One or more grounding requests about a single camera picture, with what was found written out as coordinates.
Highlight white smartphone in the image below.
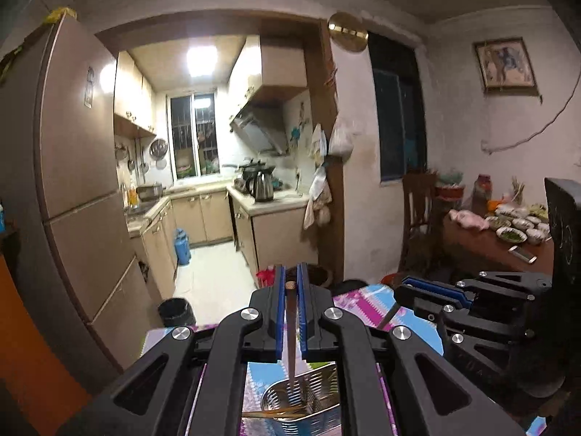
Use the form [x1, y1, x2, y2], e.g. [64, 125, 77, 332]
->
[508, 245, 538, 265]

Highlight pink raw chicken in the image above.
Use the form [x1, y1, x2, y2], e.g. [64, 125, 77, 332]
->
[448, 208, 492, 231]

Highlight steel cooking pot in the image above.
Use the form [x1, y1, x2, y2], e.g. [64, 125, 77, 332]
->
[135, 182, 164, 202]

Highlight gold wall clock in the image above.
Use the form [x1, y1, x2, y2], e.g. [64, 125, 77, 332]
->
[327, 12, 369, 53]

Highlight dark wooden side table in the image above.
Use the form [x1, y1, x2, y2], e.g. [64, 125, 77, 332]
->
[442, 215, 555, 279]

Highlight barred kitchen window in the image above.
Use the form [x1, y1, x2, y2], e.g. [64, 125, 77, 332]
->
[167, 94, 217, 179]

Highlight wall cable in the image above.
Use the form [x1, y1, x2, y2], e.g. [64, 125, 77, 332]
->
[480, 69, 581, 154]

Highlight grey refrigerator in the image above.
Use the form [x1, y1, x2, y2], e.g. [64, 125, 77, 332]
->
[0, 13, 151, 373]

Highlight floral striped tablecloth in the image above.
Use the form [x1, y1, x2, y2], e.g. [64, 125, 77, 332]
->
[138, 283, 448, 436]

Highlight blue perforated utensil holder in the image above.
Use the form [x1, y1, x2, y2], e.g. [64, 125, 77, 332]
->
[260, 360, 342, 436]

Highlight brown wooden chopstick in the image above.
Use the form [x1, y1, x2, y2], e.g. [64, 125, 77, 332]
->
[376, 302, 401, 331]
[284, 283, 298, 407]

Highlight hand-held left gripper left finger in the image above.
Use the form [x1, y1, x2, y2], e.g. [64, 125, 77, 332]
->
[59, 263, 287, 436]

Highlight hanging kitchen cloths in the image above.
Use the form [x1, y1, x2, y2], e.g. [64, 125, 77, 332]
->
[302, 122, 332, 230]

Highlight yellow cloth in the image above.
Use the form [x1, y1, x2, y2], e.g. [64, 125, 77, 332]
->
[42, 6, 78, 24]

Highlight group of food bowls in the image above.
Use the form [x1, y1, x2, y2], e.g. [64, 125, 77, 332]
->
[485, 202, 553, 246]

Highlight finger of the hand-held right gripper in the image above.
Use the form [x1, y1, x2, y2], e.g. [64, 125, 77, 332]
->
[401, 271, 553, 303]
[394, 287, 524, 347]

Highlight dark room window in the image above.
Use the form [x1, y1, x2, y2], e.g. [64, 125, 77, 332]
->
[367, 31, 428, 185]

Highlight set of wooden chopsticks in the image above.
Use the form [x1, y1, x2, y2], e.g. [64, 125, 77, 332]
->
[242, 405, 312, 420]

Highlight orange wooden cabinet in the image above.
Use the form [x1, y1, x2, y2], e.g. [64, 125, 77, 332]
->
[0, 254, 94, 436]

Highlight square ceiling light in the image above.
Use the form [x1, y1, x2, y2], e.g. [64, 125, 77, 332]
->
[185, 44, 217, 76]

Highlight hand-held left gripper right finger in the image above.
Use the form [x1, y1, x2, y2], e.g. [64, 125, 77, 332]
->
[297, 262, 525, 436]

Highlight brown clay pot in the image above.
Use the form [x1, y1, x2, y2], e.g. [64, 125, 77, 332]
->
[311, 263, 335, 290]

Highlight black trash bin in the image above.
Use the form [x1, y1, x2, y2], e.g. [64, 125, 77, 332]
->
[157, 298, 196, 328]

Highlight black wok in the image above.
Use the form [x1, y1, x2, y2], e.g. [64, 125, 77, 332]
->
[235, 158, 269, 181]

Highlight steel electric kettle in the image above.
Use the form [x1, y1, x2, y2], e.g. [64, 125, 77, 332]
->
[252, 170, 277, 203]

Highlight red lidded glass jar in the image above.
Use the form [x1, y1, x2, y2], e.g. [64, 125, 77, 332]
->
[474, 173, 493, 217]

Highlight wooden chair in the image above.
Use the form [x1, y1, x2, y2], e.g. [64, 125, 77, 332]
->
[398, 171, 448, 279]

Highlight steel range hood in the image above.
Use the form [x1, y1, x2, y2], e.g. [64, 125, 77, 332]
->
[229, 99, 290, 156]

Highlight blue gas cylinder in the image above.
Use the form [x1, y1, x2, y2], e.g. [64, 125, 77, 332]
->
[174, 228, 192, 266]

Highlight framed wall picture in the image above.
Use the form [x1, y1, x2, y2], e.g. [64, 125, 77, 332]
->
[473, 37, 539, 96]

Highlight white plastic bag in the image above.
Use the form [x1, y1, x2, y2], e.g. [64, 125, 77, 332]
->
[328, 113, 355, 156]

